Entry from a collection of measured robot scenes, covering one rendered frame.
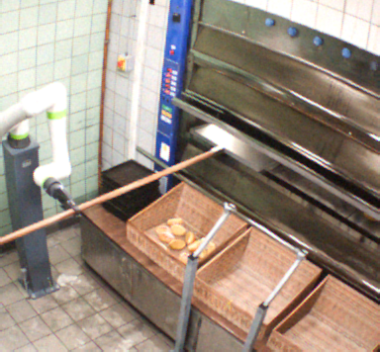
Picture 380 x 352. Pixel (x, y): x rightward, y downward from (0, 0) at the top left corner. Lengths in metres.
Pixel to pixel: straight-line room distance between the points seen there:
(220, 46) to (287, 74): 0.47
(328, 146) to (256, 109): 0.48
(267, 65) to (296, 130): 0.36
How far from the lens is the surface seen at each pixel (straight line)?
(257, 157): 2.95
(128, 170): 3.32
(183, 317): 2.83
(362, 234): 2.54
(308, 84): 2.46
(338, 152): 2.45
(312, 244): 2.73
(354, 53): 2.30
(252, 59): 2.65
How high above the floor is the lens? 2.59
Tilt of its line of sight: 30 degrees down
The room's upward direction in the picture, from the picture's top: 7 degrees clockwise
